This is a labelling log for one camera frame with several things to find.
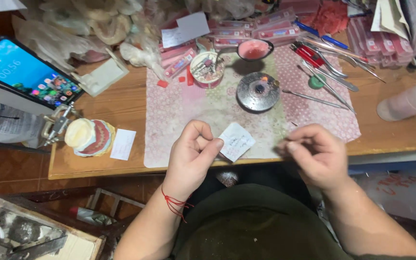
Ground clear plastic bag red print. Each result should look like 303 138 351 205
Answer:
351 170 416 229

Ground person's right hand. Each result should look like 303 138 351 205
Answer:
276 124 350 193

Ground green round cap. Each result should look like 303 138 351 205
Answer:
308 73 327 90

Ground wooden frame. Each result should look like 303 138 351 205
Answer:
20 186 147 237

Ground white paper cards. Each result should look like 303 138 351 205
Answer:
161 12 211 49

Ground red wax sheets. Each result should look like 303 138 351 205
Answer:
301 0 350 37

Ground stack of pink tooth packets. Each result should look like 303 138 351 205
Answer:
347 16 415 68

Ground printed plastic bag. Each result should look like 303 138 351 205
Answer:
0 97 47 149

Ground translucent plastic bottle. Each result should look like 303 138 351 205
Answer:
376 82 416 122

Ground stained wooden box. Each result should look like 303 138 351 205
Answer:
0 192 106 260

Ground white box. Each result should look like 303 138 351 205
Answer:
0 75 55 117

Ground blue pen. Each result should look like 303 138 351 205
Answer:
294 20 350 50

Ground plaster denture model with wax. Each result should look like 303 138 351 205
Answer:
64 118 117 158

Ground heap of papers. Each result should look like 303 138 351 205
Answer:
370 0 416 55

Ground metal dental articulator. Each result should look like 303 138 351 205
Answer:
41 102 77 146

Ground person's left hand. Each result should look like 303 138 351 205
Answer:
162 120 225 198

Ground red handled tool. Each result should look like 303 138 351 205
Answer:
290 42 326 69

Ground person's dark green shirt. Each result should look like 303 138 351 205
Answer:
171 183 360 260

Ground pink patterned cloth mat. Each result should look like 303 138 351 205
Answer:
144 43 362 169

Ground black rubber mixing bowl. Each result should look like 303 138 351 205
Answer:
236 39 274 62

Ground red string bracelet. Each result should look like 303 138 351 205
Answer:
161 184 195 223

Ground metal spatula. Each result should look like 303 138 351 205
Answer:
215 46 240 64

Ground white paper slip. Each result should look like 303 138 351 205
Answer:
109 129 137 161

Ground white plaster mounting block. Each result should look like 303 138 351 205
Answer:
71 48 130 98

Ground black smartphone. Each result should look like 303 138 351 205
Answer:
0 36 85 109

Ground bunch of metal dental instruments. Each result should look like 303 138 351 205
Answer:
282 35 387 115

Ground round tin of burs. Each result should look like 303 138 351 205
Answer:
189 51 225 90

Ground heap of bagged plaster casts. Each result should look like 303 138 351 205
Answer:
12 0 167 78

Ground small white paper note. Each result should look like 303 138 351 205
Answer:
218 122 256 163

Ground pile of pink tooth cards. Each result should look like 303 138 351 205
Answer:
159 7 301 79

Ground round metal spirit lamp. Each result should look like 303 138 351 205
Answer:
236 72 281 113

